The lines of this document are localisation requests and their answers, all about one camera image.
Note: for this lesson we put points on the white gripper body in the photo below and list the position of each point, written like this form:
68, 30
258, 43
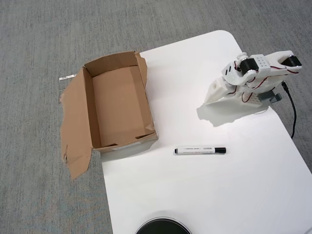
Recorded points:
215, 94

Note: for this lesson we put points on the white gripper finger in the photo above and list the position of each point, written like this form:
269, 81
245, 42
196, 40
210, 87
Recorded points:
214, 99

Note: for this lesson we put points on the white marker pen black cap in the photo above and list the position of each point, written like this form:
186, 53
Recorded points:
195, 150

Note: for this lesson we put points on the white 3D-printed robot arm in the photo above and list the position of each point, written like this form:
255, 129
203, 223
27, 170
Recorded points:
262, 64

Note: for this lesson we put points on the open brown cardboard box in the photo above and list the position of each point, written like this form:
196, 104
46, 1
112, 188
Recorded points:
117, 102

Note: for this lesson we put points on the grey table clamp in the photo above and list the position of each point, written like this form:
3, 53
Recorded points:
269, 96

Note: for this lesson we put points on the black round disc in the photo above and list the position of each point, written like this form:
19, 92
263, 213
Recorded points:
162, 226

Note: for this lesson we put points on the white paper strip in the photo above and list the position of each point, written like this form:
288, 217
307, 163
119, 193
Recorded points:
67, 77

